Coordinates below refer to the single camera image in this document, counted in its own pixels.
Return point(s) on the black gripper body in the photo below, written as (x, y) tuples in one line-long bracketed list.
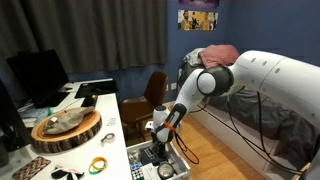
[(160, 144)]

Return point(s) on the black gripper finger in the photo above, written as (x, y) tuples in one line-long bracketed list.
[(162, 154)]

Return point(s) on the grey button calculator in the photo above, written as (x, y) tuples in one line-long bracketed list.
[(149, 151)]

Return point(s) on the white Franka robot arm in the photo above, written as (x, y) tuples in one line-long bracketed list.
[(276, 83)]

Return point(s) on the white open drawer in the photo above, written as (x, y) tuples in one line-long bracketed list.
[(181, 163)]

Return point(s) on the blue Berkeley Engineering notebook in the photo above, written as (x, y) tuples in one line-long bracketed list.
[(146, 160)]

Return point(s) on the white card box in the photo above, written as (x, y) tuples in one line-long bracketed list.
[(150, 171)]

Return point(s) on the blue white small cube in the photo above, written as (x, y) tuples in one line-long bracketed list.
[(135, 166)]

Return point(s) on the black puzzle cube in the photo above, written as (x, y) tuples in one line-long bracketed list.
[(137, 175)]

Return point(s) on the brown leather chair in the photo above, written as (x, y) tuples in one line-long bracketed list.
[(143, 106)]

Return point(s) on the white wipe packet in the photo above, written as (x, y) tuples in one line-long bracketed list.
[(112, 121)]

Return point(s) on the black device with coloured buttons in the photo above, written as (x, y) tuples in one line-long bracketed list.
[(89, 101)]

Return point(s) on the black mouse pad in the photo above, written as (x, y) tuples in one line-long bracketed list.
[(96, 88)]

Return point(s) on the grey bed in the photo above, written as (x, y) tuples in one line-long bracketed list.
[(246, 113)]

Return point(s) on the grey pillow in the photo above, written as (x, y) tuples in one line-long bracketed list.
[(193, 57)]

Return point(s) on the round wooden log slab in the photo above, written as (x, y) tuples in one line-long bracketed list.
[(66, 140)]

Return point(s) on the grey fabric cap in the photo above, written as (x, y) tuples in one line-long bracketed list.
[(66, 121)]

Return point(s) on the pink pillow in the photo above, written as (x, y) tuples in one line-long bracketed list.
[(220, 55)]

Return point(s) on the basketball players poster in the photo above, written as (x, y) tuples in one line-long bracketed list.
[(196, 20)]

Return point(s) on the zigzag patterned case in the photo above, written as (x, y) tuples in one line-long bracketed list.
[(31, 168)]

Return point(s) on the grey curtain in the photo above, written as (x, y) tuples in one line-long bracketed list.
[(83, 33)]

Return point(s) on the black computer monitor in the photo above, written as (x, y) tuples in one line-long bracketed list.
[(10, 123), (36, 76)]

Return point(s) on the purple poster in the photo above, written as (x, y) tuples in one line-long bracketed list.
[(200, 2)]

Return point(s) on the white bed frame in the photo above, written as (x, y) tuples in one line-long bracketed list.
[(226, 136)]

